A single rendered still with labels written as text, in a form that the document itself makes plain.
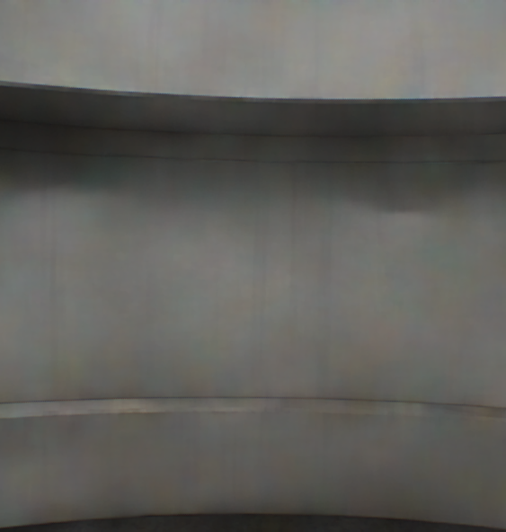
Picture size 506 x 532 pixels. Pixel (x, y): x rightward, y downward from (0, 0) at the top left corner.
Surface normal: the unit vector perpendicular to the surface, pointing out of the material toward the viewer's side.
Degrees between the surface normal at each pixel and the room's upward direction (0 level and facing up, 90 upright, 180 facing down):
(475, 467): 90
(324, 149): 90
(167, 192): 90
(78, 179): 90
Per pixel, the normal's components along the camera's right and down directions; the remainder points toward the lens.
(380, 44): -0.11, 0.00
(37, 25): 0.29, 0.00
